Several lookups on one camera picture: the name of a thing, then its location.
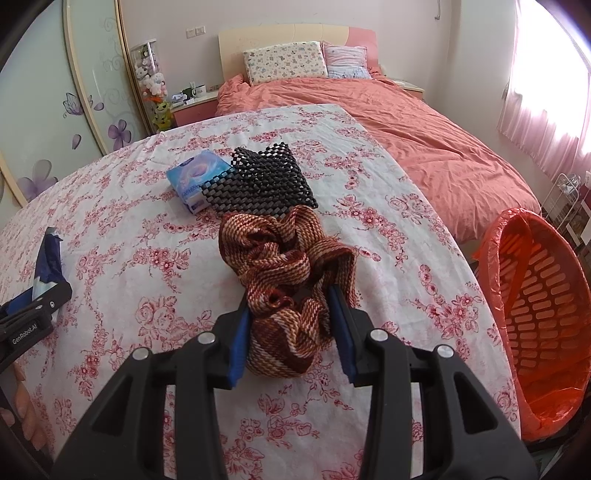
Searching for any blue tissue pack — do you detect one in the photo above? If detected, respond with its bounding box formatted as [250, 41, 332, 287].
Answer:
[166, 150, 232, 214]

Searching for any white wire rack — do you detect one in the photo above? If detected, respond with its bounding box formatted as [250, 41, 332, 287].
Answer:
[540, 171, 591, 246]

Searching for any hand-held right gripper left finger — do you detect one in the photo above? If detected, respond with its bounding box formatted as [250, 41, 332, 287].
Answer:
[51, 295, 252, 480]

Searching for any white patterned pillow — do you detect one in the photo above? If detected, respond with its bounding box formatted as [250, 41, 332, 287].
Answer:
[243, 41, 329, 86]

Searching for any black woven mat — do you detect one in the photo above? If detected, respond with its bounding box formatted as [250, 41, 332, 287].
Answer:
[200, 143, 320, 219]

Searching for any pink floral tablecloth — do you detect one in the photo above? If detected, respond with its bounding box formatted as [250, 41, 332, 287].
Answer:
[0, 105, 523, 480]

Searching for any pink ruffled pillow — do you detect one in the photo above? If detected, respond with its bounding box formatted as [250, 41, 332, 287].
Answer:
[321, 41, 373, 79]

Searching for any green frog plush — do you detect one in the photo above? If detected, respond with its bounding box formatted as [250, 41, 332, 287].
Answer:
[152, 99, 173, 133]

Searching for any salmon pink duvet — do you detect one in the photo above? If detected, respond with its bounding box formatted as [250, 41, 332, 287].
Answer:
[215, 74, 542, 244]

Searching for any pink curtain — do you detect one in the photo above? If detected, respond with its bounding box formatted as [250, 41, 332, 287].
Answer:
[496, 0, 591, 154]

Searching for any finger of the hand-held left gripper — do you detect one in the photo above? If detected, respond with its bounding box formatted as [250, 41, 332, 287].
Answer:
[0, 313, 52, 366]
[0, 281, 74, 325]

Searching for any pink nightstand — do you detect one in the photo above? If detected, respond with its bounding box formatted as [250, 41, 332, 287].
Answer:
[171, 90, 221, 131]

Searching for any red striped woven cloth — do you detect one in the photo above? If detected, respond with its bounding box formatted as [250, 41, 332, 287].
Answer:
[218, 205, 359, 380]

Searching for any flower print sliding wardrobe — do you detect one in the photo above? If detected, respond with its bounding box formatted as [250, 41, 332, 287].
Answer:
[0, 0, 154, 209]

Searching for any orange plastic basket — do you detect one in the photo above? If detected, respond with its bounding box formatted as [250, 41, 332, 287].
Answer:
[492, 215, 591, 416]

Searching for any person's left hand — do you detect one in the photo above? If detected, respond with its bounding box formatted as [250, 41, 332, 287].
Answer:
[0, 362, 49, 456]

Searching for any orange laundry basket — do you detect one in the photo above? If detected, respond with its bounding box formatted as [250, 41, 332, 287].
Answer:
[473, 208, 591, 440]

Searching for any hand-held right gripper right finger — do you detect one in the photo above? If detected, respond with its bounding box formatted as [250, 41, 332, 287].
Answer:
[327, 284, 539, 480]

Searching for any cream and pink headboard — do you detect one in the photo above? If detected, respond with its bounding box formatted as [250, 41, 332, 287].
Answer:
[217, 25, 382, 85]

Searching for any clear plush toy case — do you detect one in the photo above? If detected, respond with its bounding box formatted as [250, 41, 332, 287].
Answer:
[129, 41, 174, 133]

